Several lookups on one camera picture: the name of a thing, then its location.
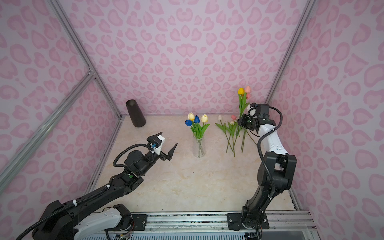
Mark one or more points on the aluminium frame diagonal bar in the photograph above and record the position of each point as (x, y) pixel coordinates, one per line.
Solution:
(24, 153)

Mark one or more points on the black cone vase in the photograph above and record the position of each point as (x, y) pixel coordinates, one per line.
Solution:
(135, 113)

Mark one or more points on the bright yellow tulip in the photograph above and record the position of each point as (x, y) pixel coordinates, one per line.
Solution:
(243, 104)

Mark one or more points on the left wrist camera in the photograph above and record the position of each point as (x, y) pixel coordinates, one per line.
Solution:
(157, 145)

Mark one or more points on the yellow white tulip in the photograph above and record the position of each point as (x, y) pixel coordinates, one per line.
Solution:
(204, 126)
(191, 116)

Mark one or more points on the right corner aluminium post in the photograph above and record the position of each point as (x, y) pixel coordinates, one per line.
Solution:
(289, 52)

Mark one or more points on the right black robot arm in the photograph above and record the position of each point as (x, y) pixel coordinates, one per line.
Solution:
(275, 174)

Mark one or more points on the clear glass vase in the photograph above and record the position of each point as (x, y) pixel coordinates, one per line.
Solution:
(199, 148)

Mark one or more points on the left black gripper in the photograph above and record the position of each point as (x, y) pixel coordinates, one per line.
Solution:
(163, 156)

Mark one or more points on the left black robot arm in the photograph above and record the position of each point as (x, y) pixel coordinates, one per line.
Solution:
(77, 219)

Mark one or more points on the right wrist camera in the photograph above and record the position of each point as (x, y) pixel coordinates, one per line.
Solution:
(262, 111)

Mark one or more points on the corner aluminium post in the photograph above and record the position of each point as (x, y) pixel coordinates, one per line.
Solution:
(79, 46)
(289, 52)

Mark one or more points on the bunch of artificial tulips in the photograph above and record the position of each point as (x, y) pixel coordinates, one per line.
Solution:
(233, 131)

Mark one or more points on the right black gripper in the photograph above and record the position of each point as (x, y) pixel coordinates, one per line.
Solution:
(244, 119)

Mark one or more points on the left corner aluminium post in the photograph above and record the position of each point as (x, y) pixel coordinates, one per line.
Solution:
(79, 46)

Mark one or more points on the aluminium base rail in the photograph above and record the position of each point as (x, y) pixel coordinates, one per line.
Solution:
(276, 225)

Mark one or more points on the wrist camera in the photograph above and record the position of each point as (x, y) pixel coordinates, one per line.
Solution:
(157, 145)
(262, 111)

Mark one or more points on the dark blue tulip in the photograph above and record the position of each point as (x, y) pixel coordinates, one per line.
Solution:
(197, 127)

